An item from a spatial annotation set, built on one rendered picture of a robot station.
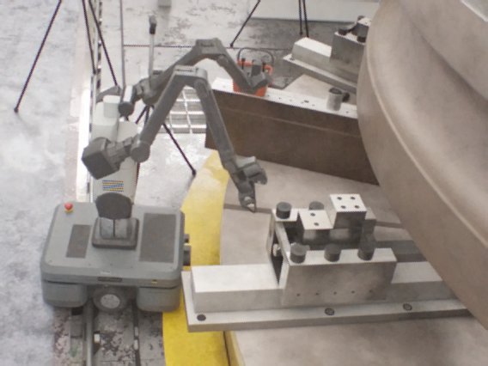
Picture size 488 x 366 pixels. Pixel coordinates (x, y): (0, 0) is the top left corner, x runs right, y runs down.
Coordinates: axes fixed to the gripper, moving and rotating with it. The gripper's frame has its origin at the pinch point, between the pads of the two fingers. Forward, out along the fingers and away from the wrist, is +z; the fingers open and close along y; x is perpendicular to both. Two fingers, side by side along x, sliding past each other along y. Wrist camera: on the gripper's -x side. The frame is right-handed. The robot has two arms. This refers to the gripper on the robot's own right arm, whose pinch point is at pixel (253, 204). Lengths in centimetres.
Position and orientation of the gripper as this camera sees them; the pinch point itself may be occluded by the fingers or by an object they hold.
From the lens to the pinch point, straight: 299.1
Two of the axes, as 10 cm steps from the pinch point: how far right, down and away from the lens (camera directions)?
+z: 4.0, 7.3, 5.5
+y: -0.5, -5.8, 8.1
